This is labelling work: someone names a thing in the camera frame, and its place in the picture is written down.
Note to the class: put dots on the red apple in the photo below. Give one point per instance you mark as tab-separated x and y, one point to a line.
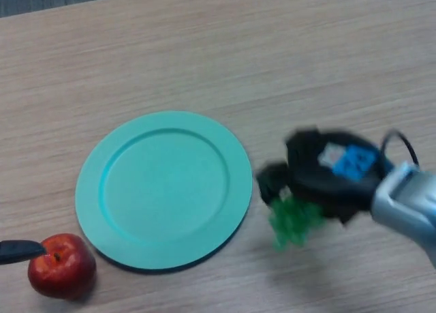
63	275

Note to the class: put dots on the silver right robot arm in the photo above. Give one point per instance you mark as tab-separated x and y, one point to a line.
408	204

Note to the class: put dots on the teal round plate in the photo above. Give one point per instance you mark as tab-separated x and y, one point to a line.
163	193

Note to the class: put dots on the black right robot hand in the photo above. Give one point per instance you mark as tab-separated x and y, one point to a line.
313	180

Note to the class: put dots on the green grape bunch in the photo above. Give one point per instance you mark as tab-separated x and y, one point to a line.
293	224

